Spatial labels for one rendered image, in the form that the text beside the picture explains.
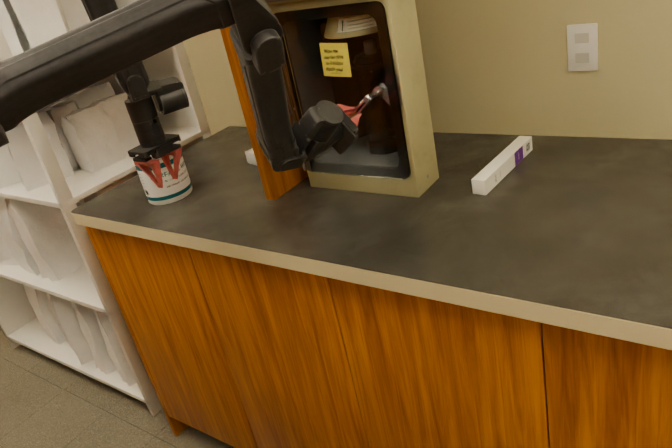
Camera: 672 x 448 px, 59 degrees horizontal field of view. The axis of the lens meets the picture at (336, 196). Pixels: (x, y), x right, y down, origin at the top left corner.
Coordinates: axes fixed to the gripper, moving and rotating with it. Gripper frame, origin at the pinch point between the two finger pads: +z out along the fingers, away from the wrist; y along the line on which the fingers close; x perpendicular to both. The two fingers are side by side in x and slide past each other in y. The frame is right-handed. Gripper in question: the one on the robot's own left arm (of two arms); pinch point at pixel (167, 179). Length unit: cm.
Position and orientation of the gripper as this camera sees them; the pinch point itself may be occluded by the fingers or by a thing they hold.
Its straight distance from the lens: 140.0
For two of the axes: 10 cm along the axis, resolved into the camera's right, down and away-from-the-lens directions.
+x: -8.1, -0.9, 5.8
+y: 5.5, -4.6, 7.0
